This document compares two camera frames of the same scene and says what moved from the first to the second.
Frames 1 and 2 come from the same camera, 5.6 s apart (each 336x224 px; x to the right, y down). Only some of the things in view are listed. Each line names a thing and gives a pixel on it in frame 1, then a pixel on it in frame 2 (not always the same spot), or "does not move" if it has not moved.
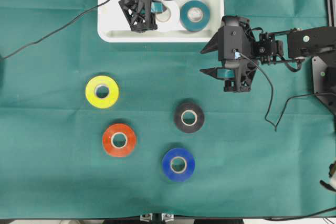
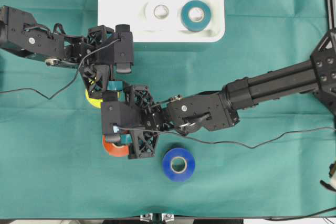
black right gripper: x=239 y=79 -> x=146 y=116
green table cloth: x=90 y=129 does not move
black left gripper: x=138 y=8 -> x=98 y=52
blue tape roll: x=175 y=176 does not move
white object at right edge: x=332 y=184 does not move
